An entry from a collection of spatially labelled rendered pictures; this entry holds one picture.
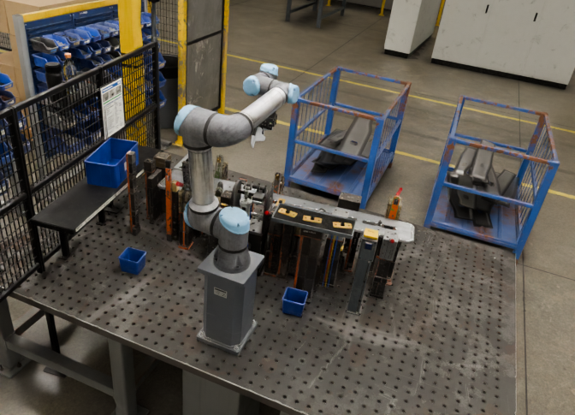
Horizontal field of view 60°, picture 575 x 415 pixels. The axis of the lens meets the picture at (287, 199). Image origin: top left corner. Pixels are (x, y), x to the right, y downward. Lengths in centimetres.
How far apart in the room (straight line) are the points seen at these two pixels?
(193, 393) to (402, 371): 95
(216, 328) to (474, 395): 112
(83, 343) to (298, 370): 153
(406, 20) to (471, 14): 114
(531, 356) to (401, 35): 742
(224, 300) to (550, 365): 238
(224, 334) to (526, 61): 867
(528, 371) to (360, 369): 162
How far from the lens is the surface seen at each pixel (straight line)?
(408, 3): 1006
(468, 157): 483
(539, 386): 363
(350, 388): 221
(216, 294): 209
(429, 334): 255
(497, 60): 1013
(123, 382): 266
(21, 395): 317
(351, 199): 274
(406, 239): 257
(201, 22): 547
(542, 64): 1018
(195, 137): 175
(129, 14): 313
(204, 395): 248
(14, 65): 560
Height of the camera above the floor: 239
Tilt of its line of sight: 31 degrees down
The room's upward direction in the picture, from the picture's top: 7 degrees clockwise
